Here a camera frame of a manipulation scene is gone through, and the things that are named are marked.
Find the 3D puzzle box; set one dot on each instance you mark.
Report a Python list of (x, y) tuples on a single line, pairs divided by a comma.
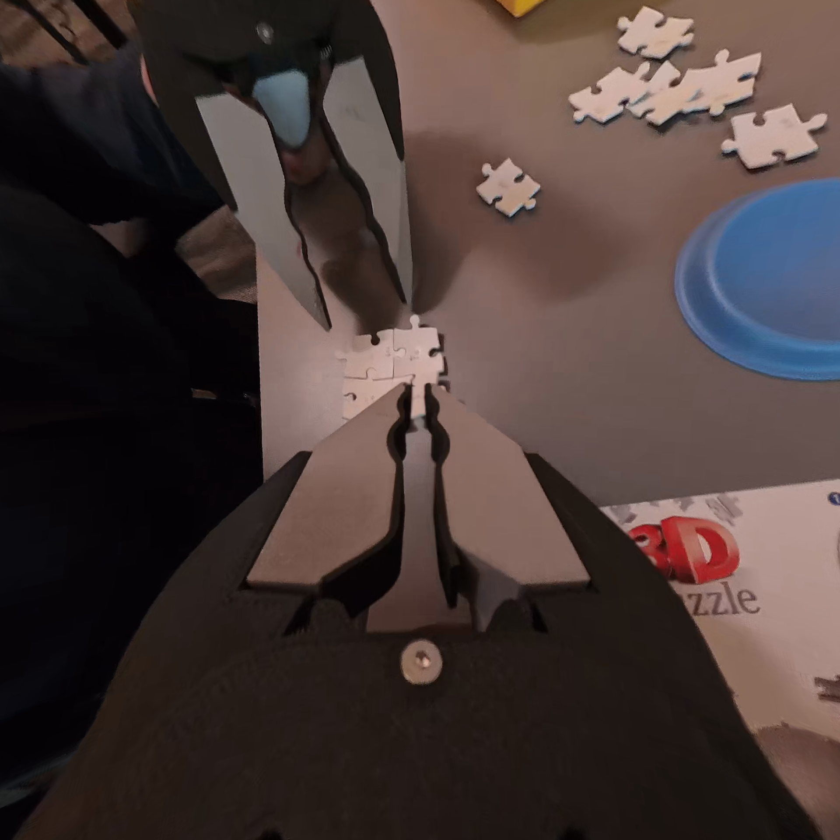
[(774, 643)]

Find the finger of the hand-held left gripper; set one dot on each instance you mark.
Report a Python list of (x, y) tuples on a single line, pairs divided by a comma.
[(249, 184), (374, 151)]

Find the pile of white puzzle pieces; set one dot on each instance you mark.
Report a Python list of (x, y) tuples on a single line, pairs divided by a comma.
[(774, 138)]

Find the person's left forearm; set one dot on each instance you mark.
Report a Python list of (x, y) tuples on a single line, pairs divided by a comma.
[(79, 131)]

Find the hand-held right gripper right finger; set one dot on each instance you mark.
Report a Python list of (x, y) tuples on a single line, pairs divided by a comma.
[(512, 518)]

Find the assembled white puzzle section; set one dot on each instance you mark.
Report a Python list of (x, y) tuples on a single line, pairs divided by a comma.
[(413, 348)]

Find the single white puzzle piece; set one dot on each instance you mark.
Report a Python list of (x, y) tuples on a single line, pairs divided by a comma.
[(506, 188)]

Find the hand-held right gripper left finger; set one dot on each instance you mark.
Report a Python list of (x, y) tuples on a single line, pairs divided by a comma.
[(328, 512)]

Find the blue round puzzle stand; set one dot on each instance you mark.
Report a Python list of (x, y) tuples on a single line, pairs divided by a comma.
[(774, 275)]

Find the yellow storage bin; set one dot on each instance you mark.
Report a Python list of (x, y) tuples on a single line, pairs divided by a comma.
[(518, 6)]

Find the person's left hand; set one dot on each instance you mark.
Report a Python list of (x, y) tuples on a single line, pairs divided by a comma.
[(305, 164)]

